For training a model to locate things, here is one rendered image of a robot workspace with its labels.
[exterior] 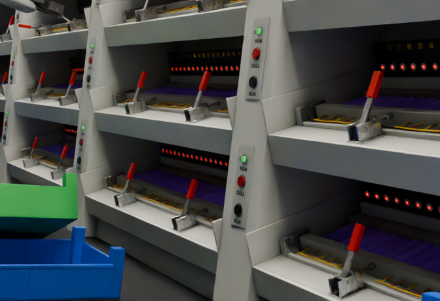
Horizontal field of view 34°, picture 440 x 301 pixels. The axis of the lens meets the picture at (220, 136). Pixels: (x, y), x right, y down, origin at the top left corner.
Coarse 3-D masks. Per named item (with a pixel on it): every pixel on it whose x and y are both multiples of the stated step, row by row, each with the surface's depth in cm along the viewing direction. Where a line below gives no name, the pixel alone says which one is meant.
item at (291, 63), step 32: (256, 0) 109; (288, 32) 104; (320, 32) 107; (352, 32) 110; (288, 64) 104; (320, 64) 107; (352, 64) 110; (256, 128) 106; (256, 160) 105; (256, 192) 104; (288, 192) 106; (320, 192) 109; (352, 192) 112; (224, 224) 111; (256, 224) 103; (224, 256) 110; (224, 288) 109
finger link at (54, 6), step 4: (40, 4) 177; (48, 4) 179; (52, 4) 180; (56, 4) 181; (48, 8) 180; (52, 8) 180; (56, 8) 181; (60, 8) 181; (48, 12) 180; (52, 12) 181; (56, 12) 181; (60, 12) 182; (60, 16) 182
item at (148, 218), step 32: (128, 160) 168; (160, 160) 169; (192, 160) 156; (224, 160) 144; (96, 192) 164; (128, 192) 149; (160, 192) 145; (192, 192) 126; (224, 192) 136; (128, 224) 143; (160, 224) 131; (192, 224) 126; (192, 256) 120
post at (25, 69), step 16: (64, 0) 229; (32, 16) 224; (48, 16) 227; (16, 32) 227; (16, 64) 224; (32, 64) 225; (48, 64) 228; (64, 64) 231; (16, 80) 223; (16, 128) 224; (32, 128) 227; (48, 128) 230; (64, 128) 232; (0, 160) 230; (0, 176) 229
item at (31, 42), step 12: (72, 12) 230; (84, 12) 170; (24, 24) 223; (36, 24) 225; (48, 24) 225; (24, 36) 223; (36, 36) 224; (48, 36) 198; (60, 36) 189; (72, 36) 182; (84, 36) 174; (24, 48) 222; (36, 48) 211; (48, 48) 201; (60, 48) 192; (72, 48) 184
